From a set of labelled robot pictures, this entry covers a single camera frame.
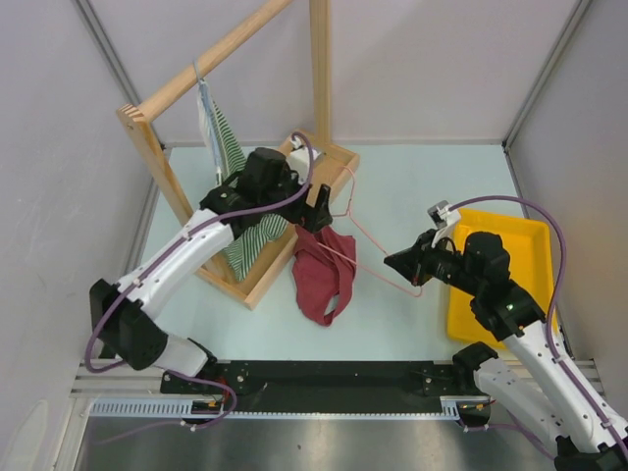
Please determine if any red tank top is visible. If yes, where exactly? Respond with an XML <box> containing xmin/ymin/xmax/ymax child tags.
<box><xmin>291</xmin><ymin>227</ymin><xmax>356</xmax><ymax>327</ymax></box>

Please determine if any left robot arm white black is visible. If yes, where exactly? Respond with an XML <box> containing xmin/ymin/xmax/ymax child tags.
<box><xmin>89</xmin><ymin>142</ymin><xmax>333</xmax><ymax>393</ymax></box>

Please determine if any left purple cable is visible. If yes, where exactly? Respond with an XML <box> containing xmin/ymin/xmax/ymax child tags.
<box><xmin>83</xmin><ymin>131</ymin><xmax>315</xmax><ymax>423</ymax></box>

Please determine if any blue hanger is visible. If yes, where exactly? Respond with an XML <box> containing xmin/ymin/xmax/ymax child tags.
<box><xmin>192</xmin><ymin>60</ymin><xmax>226</xmax><ymax>184</ymax></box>

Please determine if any white cable duct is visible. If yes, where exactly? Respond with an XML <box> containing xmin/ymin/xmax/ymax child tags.
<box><xmin>90</xmin><ymin>398</ymin><xmax>460</xmax><ymax>421</ymax></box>

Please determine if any yellow plastic tray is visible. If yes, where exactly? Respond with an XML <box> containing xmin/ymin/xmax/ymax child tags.
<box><xmin>446</xmin><ymin>208</ymin><xmax>554</xmax><ymax>351</ymax></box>

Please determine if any wooden clothes rack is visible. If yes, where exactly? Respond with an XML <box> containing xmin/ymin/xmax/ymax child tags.
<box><xmin>116</xmin><ymin>0</ymin><xmax>361</xmax><ymax>311</ymax></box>

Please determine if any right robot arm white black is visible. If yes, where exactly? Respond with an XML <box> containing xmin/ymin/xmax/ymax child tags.
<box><xmin>384</xmin><ymin>230</ymin><xmax>627</xmax><ymax>470</ymax></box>

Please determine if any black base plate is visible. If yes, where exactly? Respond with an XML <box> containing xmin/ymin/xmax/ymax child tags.
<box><xmin>160</xmin><ymin>360</ymin><xmax>492</xmax><ymax>428</ymax></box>

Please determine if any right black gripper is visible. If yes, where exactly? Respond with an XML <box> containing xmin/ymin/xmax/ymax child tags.
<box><xmin>385</xmin><ymin>228</ymin><xmax>483</xmax><ymax>296</ymax></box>

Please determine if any green striped garment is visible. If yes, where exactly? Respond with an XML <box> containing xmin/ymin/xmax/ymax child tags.
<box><xmin>214</xmin><ymin>101</ymin><xmax>288</xmax><ymax>282</ymax></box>

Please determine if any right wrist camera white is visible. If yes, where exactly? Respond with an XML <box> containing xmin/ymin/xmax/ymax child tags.
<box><xmin>428</xmin><ymin>200</ymin><xmax>461</xmax><ymax>247</ymax></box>

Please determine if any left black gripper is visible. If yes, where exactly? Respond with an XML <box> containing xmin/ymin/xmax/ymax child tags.
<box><xmin>259</xmin><ymin>162</ymin><xmax>331</xmax><ymax>233</ymax></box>

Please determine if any pink wire hanger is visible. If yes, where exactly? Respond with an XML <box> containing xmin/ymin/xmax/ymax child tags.
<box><xmin>313</xmin><ymin>165</ymin><xmax>424</xmax><ymax>298</ymax></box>

